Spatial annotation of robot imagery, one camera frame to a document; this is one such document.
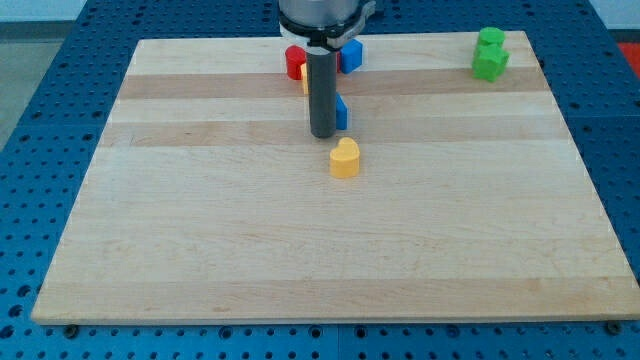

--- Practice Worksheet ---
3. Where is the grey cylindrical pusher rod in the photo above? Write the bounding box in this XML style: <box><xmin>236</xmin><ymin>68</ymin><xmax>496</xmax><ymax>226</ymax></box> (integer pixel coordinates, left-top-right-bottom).
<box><xmin>306</xmin><ymin>52</ymin><xmax>337</xmax><ymax>138</ymax></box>

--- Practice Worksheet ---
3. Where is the blue cube block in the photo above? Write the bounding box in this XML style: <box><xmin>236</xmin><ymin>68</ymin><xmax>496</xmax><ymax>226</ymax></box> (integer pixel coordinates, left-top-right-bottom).
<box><xmin>336</xmin><ymin>93</ymin><xmax>349</xmax><ymax>130</ymax></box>

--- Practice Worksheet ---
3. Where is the green star block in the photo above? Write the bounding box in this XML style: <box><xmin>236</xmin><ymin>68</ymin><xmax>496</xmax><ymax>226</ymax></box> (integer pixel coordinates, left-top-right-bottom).
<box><xmin>471</xmin><ymin>44</ymin><xmax>510</xmax><ymax>82</ymax></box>

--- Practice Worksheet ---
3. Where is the yellow block behind rod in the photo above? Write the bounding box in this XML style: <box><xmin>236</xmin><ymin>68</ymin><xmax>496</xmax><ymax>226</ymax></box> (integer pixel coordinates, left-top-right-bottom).
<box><xmin>300</xmin><ymin>63</ymin><xmax>309</xmax><ymax>95</ymax></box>

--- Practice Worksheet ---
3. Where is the red cylinder block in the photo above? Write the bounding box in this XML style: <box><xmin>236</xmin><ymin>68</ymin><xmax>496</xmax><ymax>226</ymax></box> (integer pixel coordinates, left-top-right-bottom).
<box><xmin>284</xmin><ymin>45</ymin><xmax>306</xmax><ymax>80</ymax></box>

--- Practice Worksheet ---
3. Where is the blue block at back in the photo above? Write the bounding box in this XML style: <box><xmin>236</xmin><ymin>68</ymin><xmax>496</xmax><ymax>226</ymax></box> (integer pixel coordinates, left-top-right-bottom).
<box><xmin>340</xmin><ymin>39</ymin><xmax>363</xmax><ymax>74</ymax></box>

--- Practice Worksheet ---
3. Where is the yellow heart block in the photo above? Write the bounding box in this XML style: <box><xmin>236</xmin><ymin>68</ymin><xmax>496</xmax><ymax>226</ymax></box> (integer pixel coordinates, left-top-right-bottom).
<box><xmin>329</xmin><ymin>137</ymin><xmax>361</xmax><ymax>179</ymax></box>

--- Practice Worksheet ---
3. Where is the green cylinder block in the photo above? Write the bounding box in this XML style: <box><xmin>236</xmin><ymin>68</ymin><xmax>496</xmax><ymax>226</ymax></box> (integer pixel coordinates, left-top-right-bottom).
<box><xmin>476</xmin><ymin>27</ymin><xmax>506</xmax><ymax>48</ymax></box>

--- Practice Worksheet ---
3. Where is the light wooden board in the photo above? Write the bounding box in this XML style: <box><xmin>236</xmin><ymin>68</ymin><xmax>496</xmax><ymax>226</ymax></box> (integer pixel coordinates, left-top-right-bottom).
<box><xmin>31</xmin><ymin>31</ymin><xmax>639</xmax><ymax>325</ymax></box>

